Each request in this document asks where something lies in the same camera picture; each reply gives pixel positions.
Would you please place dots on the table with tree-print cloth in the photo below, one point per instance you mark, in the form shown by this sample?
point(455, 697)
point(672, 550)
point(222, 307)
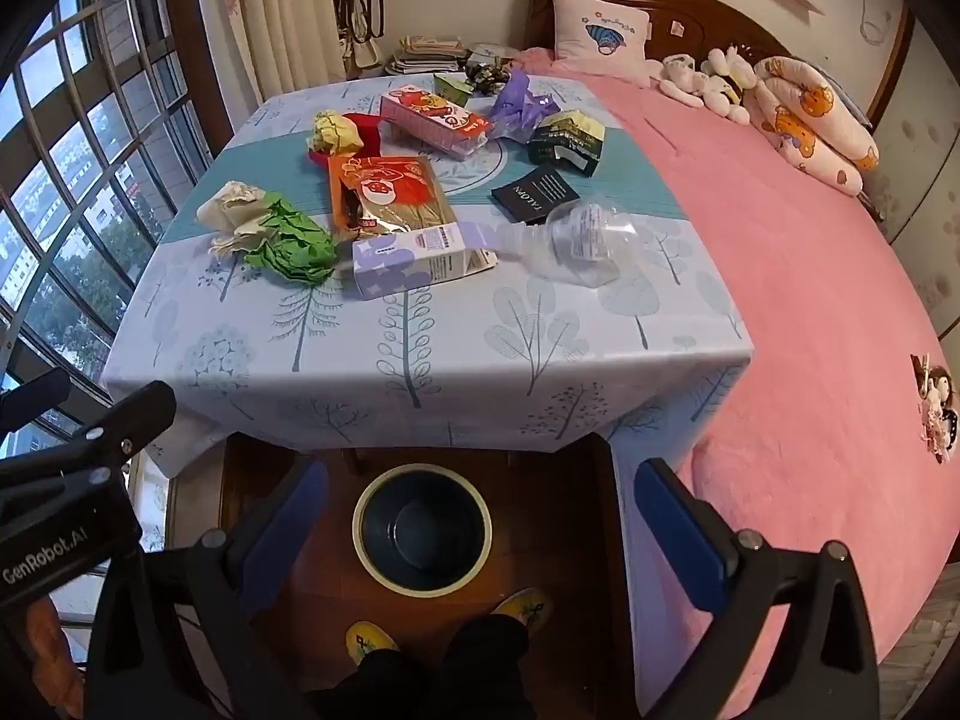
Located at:
point(450, 360)

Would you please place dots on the cream curtain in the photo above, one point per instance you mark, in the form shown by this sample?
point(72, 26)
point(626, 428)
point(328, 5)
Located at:
point(285, 15)

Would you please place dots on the window with metal grille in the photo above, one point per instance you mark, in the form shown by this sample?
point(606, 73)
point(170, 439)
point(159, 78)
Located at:
point(75, 165)

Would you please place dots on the small green box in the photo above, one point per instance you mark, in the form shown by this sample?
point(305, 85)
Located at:
point(454, 88)

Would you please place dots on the orange snack bag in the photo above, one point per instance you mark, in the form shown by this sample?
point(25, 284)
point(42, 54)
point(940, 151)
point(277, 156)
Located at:
point(390, 195)

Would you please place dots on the pink blanket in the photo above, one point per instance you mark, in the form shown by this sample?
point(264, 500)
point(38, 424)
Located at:
point(810, 315)

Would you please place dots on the wooden headboard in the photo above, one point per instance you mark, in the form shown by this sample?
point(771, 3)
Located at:
point(675, 0)

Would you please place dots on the dark patterned wrapper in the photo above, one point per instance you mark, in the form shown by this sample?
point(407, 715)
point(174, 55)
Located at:
point(487, 75)

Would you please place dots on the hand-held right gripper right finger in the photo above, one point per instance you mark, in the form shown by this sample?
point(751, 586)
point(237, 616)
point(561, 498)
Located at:
point(675, 532)

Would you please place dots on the rolled cartoon quilt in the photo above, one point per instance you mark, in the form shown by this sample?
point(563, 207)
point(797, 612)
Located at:
point(810, 120)

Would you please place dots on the green and black packet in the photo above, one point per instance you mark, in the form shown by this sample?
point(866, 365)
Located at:
point(566, 139)

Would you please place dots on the hanging bags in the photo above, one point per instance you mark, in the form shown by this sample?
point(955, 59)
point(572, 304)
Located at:
point(360, 15)

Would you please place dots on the purple plastic bag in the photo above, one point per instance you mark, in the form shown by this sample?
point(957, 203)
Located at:
point(517, 105)

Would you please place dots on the pink and red box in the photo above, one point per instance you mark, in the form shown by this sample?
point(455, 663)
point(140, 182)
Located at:
point(427, 116)

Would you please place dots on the yellow slipper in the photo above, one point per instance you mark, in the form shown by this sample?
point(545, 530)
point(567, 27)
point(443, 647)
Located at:
point(371, 641)
point(525, 607)

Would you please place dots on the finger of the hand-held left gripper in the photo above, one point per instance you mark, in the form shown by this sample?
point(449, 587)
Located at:
point(34, 397)
point(127, 412)

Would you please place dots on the pale small box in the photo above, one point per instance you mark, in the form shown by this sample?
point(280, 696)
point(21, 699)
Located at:
point(491, 52)

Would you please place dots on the stack of books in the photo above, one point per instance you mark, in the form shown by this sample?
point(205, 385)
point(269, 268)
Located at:
point(427, 52)

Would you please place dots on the person's left hand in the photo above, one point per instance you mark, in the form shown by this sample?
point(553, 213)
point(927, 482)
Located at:
point(52, 652)

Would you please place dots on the purple and white carton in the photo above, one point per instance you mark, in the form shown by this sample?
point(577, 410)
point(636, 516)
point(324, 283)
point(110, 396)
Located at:
point(405, 262)

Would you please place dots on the yellow paper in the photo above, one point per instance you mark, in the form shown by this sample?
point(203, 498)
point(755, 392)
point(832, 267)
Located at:
point(334, 133)

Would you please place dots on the clear plastic bottle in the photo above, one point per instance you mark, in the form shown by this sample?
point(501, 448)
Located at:
point(585, 240)

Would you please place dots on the cream paper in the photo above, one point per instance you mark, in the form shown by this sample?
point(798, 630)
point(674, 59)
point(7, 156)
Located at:
point(229, 206)

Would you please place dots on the black card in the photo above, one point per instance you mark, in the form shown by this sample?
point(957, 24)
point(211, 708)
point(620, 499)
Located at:
point(536, 195)

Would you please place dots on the green paper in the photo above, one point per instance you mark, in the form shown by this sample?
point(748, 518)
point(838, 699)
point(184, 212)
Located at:
point(296, 244)

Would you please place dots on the white plush toy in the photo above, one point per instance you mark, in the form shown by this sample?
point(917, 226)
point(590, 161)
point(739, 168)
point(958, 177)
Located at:
point(727, 86)
point(682, 79)

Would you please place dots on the small doll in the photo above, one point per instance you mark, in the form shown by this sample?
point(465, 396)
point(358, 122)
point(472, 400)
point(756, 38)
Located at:
point(937, 405)

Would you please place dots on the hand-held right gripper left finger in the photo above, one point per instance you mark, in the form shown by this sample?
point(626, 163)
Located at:
point(289, 532)

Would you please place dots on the dark round trash bin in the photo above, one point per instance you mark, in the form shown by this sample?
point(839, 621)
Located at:
point(420, 532)

